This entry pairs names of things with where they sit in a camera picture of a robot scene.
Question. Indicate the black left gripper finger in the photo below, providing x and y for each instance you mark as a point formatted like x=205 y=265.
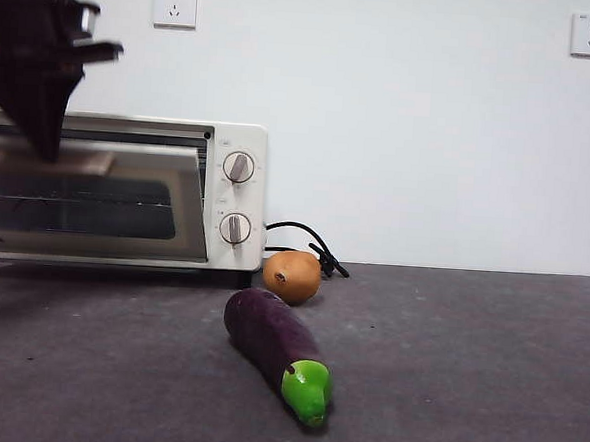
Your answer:
x=36 y=105

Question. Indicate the white glass oven door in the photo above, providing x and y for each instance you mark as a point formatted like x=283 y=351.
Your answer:
x=123 y=240

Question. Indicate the brown potato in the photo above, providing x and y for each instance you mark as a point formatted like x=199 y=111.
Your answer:
x=294 y=276

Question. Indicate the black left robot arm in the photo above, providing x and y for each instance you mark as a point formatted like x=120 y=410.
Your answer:
x=22 y=14

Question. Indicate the white toaster oven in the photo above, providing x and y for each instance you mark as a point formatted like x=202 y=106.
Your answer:
x=240 y=137

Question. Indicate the white oven knob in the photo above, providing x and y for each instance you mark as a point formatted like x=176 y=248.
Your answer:
x=239 y=167
x=235 y=229

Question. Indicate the purple eggplant green stem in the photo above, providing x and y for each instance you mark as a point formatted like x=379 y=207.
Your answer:
x=273 y=335

